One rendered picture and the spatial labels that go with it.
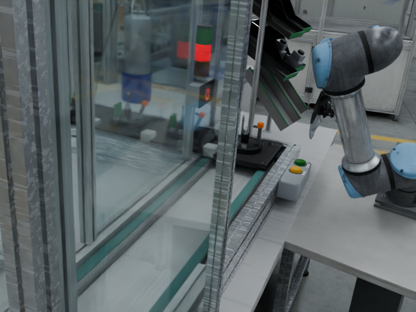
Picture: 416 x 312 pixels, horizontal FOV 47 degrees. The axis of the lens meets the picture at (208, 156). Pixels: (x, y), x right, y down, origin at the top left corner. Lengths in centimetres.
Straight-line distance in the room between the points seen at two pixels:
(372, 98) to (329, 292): 344
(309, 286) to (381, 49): 170
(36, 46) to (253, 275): 103
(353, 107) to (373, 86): 440
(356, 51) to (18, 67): 106
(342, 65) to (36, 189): 103
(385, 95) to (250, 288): 474
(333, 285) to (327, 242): 132
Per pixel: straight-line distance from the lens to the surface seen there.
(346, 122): 142
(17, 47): 35
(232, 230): 127
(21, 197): 39
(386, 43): 133
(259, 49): 188
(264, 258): 136
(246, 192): 150
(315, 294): 270
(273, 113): 193
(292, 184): 157
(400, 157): 155
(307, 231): 153
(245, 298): 122
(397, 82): 581
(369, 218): 168
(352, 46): 131
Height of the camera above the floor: 163
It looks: 23 degrees down
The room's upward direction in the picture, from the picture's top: 5 degrees clockwise
